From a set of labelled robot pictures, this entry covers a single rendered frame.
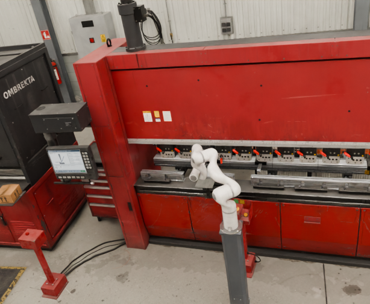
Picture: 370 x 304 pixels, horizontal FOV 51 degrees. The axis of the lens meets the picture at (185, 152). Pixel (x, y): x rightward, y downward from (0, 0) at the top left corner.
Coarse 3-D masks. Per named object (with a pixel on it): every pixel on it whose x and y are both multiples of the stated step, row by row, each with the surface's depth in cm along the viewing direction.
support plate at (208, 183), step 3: (198, 180) 392; (201, 180) 392; (204, 180) 391; (207, 180) 390; (210, 180) 389; (213, 180) 388; (198, 183) 388; (201, 183) 387; (204, 183) 386; (207, 183) 385; (210, 183) 385; (213, 183) 384; (195, 186) 384; (198, 186) 383; (201, 186) 382; (204, 186) 382; (207, 186) 381; (210, 186) 380
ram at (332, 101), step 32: (224, 64) 340; (256, 64) 327; (288, 64) 319; (320, 64) 311; (352, 64) 304; (128, 96) 381; (160, 96) 370; (192, 96) 360; (224, 96) 350; (256, 96) 341; (288, 96) 333; (320, 96) 325; (352, 96) 317; (128, 128) 401; (160, 128) 390; (192, 128) 378; (224, 128) 368; (256, 128) 358; (288, 128) 348; (320, 128) 340; (352, 128) 331
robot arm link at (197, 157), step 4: (196, 144) 339; (192, 148) 340; (196, 148) 332; (200, 148) 335; (192, 152) 342; (196, 152) 328; (200, 152) 326; (192, 156) 325; (196, 156) 323; (200, 156) 323; (192, 160) 325; (196, 160) 322; (200, 160) 323; (196, 164) 326
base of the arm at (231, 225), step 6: (228, 216) 313; (234, 216) 314; (222, 222) 331; (228, 222) 316; (234, 222) 317; (240, 222) 327; (222, 228) 324; (228, 228) 319; (234, 228) 320; (240, 228) 321
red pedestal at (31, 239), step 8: (24, 232) 393; (32, 232) 392; (40, 232) 389; (24, 240) 383; (32, 240) 381; (40, 240) 388; (24, 248) 390; (32, 248) 386; (40, 248) 399; (40, 256) 400; (40, 264) 407; (48, 272) 412; (48, 280) 418; (56, 280) 421; (64, 280) 429; (48, 288) 414; (56, 288) 415; (48, 296) 419; (56, 296) 417
